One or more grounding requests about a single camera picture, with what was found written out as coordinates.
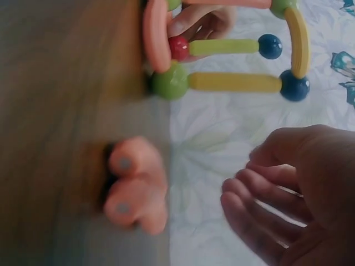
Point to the dark blue ball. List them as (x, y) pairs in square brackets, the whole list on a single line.
[(269, 46), (294, 86)]

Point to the person's left fingers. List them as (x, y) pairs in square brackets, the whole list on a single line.
[(215, 26)]

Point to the red ball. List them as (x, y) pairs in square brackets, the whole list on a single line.
[(178, 48)]

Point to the person's left hand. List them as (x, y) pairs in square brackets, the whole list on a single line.
[(222, 19)]

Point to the yellow curved magnetic stick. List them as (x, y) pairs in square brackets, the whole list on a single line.
[(301, 41)]

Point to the green ball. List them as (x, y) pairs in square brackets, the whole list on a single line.
[(174, 3), (281, 8), (170, 83)]

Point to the light green magnetic stick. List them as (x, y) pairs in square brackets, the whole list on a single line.
[(224, 46)]

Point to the person's right thumb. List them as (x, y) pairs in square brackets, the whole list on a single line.
[(283, 147)]

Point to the pink curved magnetic stick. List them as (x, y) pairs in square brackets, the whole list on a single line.
[(149, 158), (156, 36), (136, 196)]

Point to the person's left thumb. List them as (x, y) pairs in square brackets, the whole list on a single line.
[(185, 20)]

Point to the person's right hand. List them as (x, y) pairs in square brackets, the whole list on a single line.
[(327, 177)]

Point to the yellow straight magnetic stick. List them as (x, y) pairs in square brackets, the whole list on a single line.
[(235, 82)]

